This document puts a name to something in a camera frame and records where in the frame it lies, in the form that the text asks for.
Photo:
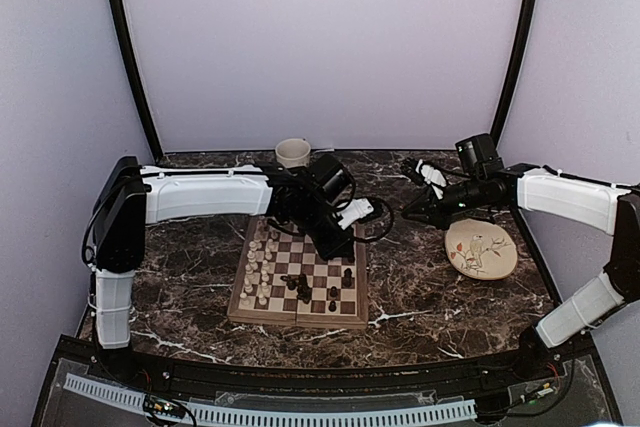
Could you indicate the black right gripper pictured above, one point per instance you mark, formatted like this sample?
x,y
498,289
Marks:
x,y
437,216

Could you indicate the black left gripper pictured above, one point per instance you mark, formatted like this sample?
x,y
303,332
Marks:
x,y
344,247

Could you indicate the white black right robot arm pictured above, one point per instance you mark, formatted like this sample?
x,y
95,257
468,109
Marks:
x,y
591,225

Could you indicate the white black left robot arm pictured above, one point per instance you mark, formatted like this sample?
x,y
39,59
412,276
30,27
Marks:
x,y
137,196

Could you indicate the white chess pieces row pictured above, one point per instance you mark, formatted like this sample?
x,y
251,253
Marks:
x,y
257,267

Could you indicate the wooden chess board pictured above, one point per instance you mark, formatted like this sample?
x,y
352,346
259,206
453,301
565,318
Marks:
x,y
339,288

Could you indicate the pile of dark chess pieces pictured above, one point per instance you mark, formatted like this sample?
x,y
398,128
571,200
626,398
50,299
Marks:
x,y
300,284

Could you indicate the ceramic coral pattern mug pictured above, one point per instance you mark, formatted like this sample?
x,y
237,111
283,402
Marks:
x,y
293,152

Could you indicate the ceramic bird pattern plate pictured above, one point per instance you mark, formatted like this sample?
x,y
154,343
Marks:
x,y
480,250

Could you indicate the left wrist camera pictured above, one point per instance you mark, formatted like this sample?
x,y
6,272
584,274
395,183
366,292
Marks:
x,y
330,175

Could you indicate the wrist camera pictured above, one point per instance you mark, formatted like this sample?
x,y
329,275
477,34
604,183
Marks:
x,y
478,156
330,175

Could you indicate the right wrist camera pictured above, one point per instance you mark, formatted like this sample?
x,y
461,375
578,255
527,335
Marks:
x,y
478,156

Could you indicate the black front rail base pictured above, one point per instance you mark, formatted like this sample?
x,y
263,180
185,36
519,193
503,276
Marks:
x,y
341,363

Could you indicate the black corner frame post right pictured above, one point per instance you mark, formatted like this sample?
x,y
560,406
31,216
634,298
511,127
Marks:
x,y
520,41

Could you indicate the black corner frame post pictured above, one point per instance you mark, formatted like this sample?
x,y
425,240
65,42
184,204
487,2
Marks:
x,y
134,78
520,41

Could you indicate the white slotted cable duct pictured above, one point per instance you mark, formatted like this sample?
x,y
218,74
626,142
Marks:
x,y
236,409

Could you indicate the black corner frame post left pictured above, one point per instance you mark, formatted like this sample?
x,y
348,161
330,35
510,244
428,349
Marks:
x,y
134,78

